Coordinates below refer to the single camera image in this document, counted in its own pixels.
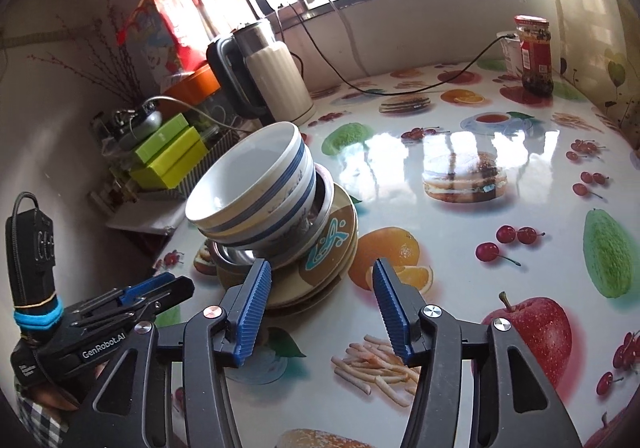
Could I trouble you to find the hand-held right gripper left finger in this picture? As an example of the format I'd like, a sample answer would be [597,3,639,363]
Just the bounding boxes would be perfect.
[70,258,273,448]

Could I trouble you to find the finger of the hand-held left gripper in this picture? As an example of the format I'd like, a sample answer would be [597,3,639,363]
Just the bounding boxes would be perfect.
[79,276,196,330]
[67,272,174,325]

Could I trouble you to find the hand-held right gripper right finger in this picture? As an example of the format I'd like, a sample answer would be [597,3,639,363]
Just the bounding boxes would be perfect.
[371,258,583,448]

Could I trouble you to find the stainless steel bowl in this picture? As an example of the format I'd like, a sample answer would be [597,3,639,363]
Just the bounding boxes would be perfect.
[209,165,335,270]

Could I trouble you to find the large blue-striped white bowl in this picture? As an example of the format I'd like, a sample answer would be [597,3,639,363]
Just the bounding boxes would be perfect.
[196,163,326,249]

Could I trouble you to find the small blue-striped white bowl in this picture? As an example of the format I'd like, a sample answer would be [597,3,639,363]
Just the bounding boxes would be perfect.
[185,122,317,235]

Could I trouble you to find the person's left forearm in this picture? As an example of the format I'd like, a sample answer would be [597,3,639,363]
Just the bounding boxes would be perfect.
[12,388,73,448]

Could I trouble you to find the person's left hand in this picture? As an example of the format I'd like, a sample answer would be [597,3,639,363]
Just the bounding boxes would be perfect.
[22,362,102,410]

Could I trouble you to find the white side shelf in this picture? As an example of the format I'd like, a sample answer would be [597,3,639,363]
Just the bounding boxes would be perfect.
[105,198,189,235]

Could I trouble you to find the lime green box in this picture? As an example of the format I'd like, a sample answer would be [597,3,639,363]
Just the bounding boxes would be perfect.
[129,143,209,190]
[149,125,207,179]

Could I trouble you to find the grey ribbed basket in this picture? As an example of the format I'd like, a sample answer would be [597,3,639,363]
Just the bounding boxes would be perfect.
[175,127,252,200]

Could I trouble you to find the olive green box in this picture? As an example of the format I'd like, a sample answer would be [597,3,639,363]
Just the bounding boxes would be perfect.
[134,113,190,165]

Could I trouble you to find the grey metal gadget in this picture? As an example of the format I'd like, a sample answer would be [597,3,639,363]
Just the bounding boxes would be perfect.
[102,100,163,145]

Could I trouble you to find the orange box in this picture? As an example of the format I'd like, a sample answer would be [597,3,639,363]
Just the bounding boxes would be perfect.
[162,64,223,104]

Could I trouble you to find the dried branches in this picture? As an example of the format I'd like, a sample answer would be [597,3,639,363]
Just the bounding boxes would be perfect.
[30,3,146,105]

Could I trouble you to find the white electric kettle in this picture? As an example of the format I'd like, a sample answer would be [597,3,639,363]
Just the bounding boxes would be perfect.
[206,20,317,125]

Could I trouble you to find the red colourful gift bag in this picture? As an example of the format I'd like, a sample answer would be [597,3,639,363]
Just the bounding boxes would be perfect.
[122,0,208,79]

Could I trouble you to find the red-labelled sauce jar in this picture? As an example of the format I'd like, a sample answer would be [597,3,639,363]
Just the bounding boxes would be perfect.
[515,14,555,96]

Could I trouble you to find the heart-print cream curtain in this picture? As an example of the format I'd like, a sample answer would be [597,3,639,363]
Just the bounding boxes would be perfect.
[540,0,640,149]

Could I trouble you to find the grey hose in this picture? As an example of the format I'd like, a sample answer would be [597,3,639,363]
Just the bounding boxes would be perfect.
[144,95,237,135]

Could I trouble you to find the black cable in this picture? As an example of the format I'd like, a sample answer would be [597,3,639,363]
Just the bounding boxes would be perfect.
[277,3,508,96]

